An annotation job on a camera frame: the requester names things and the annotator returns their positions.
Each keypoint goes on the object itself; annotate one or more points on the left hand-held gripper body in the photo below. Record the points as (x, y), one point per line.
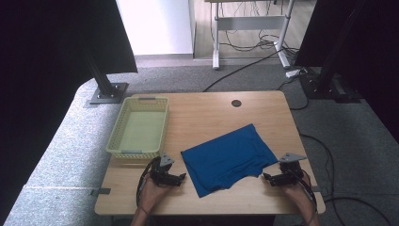
(160, 174)

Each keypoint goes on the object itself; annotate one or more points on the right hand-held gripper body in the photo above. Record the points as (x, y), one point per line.
(291, 172)

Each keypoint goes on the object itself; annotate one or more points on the blue t-shirt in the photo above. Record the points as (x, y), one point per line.
(226, 160)

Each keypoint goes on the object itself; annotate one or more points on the pale green plastic basket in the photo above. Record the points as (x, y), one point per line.
(139, 128)

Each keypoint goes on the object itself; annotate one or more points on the person's left hand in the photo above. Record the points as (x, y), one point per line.
(152, 196)

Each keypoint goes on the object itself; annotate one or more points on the person's right hand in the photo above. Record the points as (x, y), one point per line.
(298, 197)

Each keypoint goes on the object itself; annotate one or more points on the dark round table grommet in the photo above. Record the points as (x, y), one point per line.
(236, 103)

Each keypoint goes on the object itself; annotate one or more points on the black metal stand grey base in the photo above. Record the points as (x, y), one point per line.
(106, 91)

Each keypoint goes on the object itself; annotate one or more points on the white power strip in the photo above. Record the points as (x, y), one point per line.
(293, 73)

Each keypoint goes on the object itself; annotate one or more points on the white panel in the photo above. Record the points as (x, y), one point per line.
(156, 25)

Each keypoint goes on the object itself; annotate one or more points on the black curtain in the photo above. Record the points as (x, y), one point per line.
(47, 62)
(376, 47)

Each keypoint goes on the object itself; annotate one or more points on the grey table edge bracket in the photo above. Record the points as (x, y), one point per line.
(102, 191)
(316, 189)

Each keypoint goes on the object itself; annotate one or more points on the white desk frame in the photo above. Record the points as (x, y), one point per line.
(251, 22)

